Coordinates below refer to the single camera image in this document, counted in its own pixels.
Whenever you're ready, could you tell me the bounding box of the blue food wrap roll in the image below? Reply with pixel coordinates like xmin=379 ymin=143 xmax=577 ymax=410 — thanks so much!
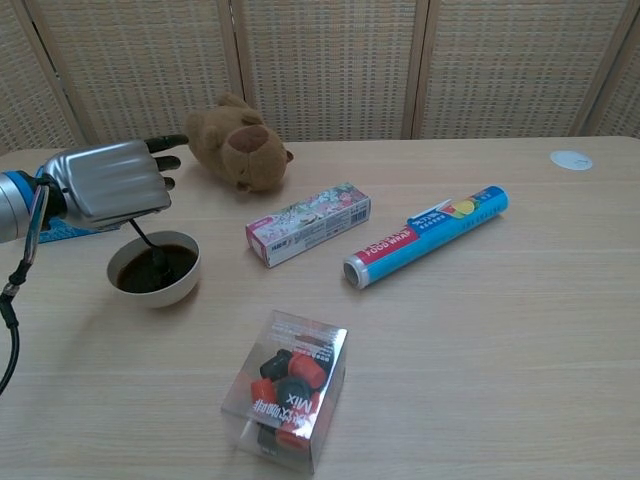
xmin=342 ymin=185 xmax=512 ymax=291

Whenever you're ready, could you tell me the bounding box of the black plastic spoon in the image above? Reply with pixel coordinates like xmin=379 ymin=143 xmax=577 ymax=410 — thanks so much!
xmin=130 ymin=218 xmax=174 ymax=281

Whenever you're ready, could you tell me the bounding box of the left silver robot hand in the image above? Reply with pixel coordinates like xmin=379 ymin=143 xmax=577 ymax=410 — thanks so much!
xmin=37 ymin=133 xmax=190 ymax=231

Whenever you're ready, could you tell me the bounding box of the clear box of capsules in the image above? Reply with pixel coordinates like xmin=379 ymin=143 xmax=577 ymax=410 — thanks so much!
xmin=220 ymin=309 xmax=349 ymax=475

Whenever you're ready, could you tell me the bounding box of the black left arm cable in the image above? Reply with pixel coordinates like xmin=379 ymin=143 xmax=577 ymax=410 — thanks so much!
xmin=0 ymin=183 xmax=52 ymax=397

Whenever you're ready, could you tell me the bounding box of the woven rattan folding screen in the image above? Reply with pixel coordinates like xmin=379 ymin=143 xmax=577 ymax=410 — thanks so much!
xmin=0 ymin=0 xmax=640 ymax=156

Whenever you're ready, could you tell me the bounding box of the white bowl of black coffee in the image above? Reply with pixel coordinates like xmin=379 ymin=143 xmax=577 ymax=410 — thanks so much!
xmin=106 ymin=230 xmax=203 ymax=309

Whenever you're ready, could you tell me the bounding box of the floral toothpaste box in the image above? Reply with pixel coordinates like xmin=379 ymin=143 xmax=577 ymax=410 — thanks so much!
xmin=244 ymin=181 xmax=372 ymax=270

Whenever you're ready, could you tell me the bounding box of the blue cookie box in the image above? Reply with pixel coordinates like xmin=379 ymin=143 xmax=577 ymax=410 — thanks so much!
xmin=35 ymin=213 xmax=122 ymax=246

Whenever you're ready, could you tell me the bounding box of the brown capybara plush toy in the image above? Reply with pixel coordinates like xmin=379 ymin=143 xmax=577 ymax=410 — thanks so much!
xmin=184 ymin=92 xmax=295 ymax=195

